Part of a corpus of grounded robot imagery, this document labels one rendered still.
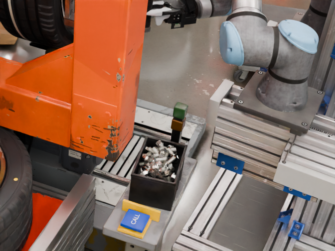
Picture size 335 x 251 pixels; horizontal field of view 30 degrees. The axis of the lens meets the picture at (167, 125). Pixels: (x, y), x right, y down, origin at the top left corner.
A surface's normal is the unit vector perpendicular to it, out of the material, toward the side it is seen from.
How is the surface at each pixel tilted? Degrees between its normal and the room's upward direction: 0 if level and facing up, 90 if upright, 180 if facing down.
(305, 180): 90
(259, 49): 69
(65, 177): 90
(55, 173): 90
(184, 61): 0
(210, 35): 0
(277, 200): 0
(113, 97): 90
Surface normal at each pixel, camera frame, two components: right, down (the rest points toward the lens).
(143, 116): 0.12, -0.80
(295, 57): -0.01, 0.58
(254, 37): 0.11, -0.22
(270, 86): -0.69, 0.05
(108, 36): -0.32, 0.54
